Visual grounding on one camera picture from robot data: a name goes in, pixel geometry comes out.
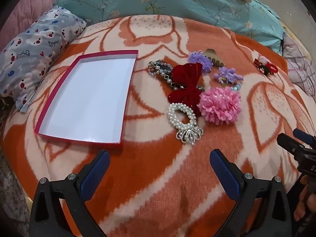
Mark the beige claw hair clip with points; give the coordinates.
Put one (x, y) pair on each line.
(217, 60)

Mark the grey patterned bed sheet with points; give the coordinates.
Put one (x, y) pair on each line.
(301, 64)

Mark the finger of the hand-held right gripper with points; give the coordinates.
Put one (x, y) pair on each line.
(288, 144)
(302, 135)

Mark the person's right hand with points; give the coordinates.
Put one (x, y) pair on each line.
(308, 197)

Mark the teal floral pillow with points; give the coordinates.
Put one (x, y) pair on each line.
(172, 0)

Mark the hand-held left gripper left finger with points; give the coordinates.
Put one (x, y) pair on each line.
(96, 170)

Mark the pink flower hair accessory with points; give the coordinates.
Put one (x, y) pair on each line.
(219, 106)

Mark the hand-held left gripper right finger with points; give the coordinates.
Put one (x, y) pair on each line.
(224, 175)

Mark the pink quilted comforter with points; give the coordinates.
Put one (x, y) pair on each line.
(27, 7)

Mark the orange and cream blanket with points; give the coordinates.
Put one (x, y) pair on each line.
(153, 190)

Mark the red velvet bow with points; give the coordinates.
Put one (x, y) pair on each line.
(185, 79)

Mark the grey bear print pillow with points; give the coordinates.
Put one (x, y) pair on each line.
(37, 49)

